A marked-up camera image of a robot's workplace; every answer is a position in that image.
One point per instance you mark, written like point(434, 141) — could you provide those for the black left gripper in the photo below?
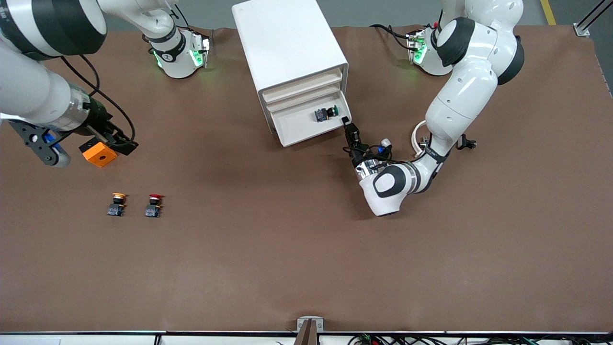
point(359, 152)

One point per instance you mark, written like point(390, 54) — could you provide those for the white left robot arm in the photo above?
point(459, 96)

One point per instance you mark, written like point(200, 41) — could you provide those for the green push button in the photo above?
point(326, 114)

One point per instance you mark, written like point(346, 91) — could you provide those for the aluminium frame profile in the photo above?
point(582, 29)

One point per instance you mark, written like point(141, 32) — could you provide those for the white semicircular pipe clamp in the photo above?
point(415, 134)

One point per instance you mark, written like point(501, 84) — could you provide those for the black square push button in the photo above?
point(469, 143)

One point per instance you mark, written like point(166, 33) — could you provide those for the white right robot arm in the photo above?
point(28, 91)

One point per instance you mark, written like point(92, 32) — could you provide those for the white table front rail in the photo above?
point(96, 338)

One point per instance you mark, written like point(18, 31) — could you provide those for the red push button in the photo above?
point(153, 206)

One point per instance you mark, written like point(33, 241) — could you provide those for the orange box with hole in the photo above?
point(101, 155)

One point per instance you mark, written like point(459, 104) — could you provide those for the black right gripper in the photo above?
point(99, 120)

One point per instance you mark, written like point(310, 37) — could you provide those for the yellow push button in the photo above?
point(117, 205)

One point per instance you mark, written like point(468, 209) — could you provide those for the metal bracket with post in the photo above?
point(310, 330)

